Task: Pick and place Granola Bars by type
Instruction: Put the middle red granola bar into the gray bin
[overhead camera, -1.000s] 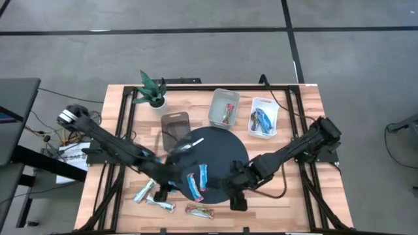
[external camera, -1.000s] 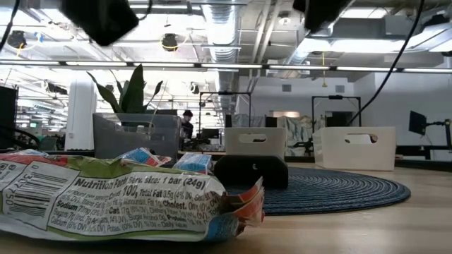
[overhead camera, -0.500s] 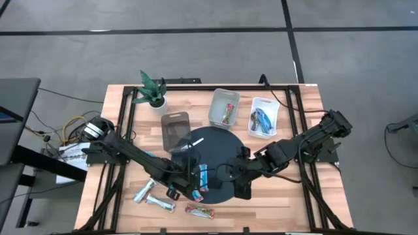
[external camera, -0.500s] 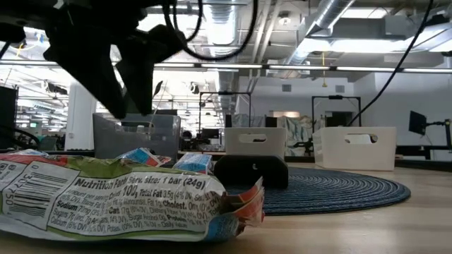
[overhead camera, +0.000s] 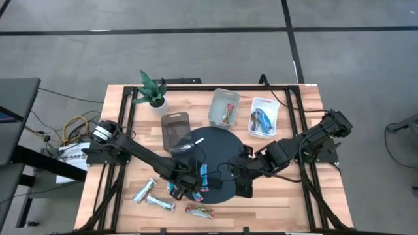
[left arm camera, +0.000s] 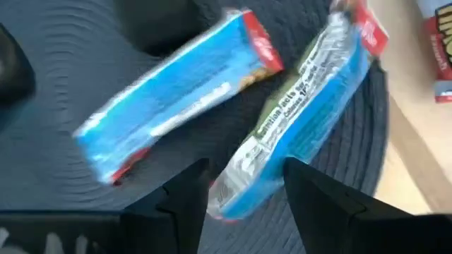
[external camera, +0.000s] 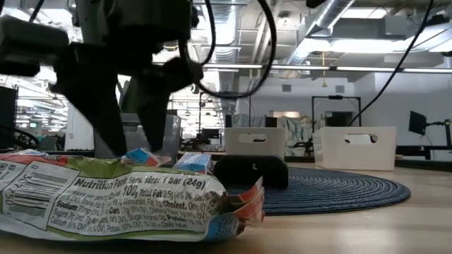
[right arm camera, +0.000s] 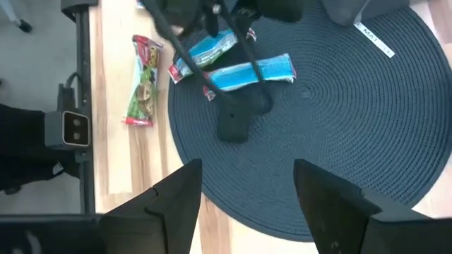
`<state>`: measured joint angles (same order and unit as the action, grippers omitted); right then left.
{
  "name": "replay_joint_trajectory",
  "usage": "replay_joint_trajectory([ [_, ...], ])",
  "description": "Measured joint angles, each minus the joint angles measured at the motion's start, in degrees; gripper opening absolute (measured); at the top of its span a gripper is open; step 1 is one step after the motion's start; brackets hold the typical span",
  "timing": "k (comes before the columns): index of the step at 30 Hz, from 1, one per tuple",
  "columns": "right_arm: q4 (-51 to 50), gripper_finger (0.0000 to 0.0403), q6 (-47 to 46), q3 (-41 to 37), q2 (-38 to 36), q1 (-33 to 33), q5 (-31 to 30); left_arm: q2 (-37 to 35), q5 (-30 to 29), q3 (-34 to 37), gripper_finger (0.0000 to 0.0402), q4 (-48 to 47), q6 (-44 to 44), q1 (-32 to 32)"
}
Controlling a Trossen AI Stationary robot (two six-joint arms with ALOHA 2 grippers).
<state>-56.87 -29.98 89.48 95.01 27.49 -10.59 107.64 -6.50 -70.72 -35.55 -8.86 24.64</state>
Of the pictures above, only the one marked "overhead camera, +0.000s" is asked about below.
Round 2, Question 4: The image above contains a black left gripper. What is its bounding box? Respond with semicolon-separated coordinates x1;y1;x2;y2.
170;168;203;201

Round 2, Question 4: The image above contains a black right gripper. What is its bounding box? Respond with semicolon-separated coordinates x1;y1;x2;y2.
228;145;264;199

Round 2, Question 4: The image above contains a red green granola bar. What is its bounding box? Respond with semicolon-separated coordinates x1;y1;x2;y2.
184;204;216;219
221;103;236;125

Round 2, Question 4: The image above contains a dark blue granola bar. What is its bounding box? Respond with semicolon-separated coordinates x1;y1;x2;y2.
249;110;261;132
256;107;274;134

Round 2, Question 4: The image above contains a silver green granola bar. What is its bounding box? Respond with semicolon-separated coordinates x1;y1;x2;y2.
145;194;176;213
132;178;157;204

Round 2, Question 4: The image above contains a black round plate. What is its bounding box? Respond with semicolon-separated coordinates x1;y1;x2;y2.
181;126;245;205

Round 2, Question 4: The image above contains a grey translucent plastic bin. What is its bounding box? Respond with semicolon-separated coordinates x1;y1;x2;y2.
160;111;197;154

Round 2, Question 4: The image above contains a white plant pot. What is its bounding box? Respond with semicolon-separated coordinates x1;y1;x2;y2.
149;96;169;115

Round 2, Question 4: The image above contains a green snake plant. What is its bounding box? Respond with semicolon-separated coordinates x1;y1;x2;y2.
132;69;168;108

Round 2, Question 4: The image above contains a white cardboard box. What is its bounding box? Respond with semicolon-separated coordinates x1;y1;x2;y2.
55;141;93;185

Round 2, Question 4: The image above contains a dark grey stand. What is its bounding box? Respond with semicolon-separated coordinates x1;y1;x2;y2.
385;113;418;134

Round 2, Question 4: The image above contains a grey desk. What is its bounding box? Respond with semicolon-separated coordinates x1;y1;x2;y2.
0;77;42;229

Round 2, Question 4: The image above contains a white plastic handled bin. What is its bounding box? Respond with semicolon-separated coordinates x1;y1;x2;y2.
247;97;281;140
208;87;241;131

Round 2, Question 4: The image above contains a black metal table frame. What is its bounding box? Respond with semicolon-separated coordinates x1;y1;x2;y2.
76;77;355;233

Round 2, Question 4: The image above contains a black table cable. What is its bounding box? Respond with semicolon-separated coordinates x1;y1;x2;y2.
259;74;330;114

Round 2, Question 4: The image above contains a yellow cable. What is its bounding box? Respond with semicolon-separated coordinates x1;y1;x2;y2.
61;116;89;145

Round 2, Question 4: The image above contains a black desk leg frame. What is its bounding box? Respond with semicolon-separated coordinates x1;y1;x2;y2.
12;145;88;229

